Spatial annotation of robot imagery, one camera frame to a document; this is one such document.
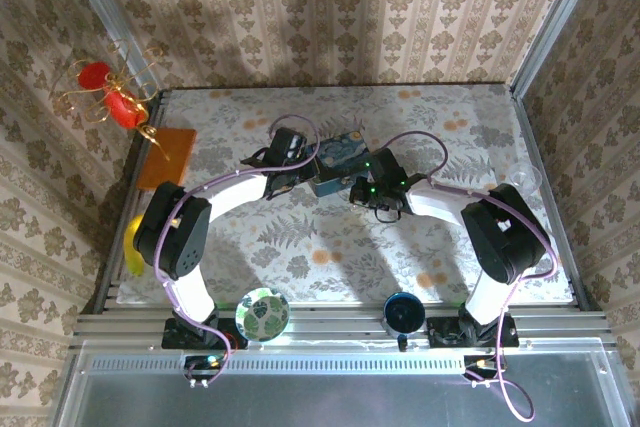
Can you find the red candle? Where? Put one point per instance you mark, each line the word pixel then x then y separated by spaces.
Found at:
pixel 94 74
pixel 122 108

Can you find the orange brown board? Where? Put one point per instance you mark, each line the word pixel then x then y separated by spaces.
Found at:
pixel 175 167

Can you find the aluminium frame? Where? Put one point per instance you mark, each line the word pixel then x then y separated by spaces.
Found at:
pixel 340 324

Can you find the clear plastic cup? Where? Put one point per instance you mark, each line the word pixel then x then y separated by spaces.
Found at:
pixel 520 178

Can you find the grey metal panel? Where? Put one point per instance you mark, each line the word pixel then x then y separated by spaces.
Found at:
pixel 325 397

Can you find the dark blue mug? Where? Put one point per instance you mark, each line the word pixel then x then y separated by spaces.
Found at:
pixel 404 314

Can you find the leaf pattern bowl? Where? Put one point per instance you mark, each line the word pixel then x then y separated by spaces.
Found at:
pixel 262 314

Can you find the small controller board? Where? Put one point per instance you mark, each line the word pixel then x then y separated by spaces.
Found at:
pixel 482 364
pixel 205 363

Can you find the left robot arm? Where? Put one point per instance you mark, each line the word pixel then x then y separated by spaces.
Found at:
pixel 170 237

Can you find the starry night tin box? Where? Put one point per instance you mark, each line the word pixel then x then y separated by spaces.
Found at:
pixel 340 152

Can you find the yellow banana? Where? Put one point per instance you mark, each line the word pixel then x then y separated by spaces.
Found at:
pixel 131 257

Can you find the floral table cloth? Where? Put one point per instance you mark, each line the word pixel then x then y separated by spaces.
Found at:
pixel 325 267

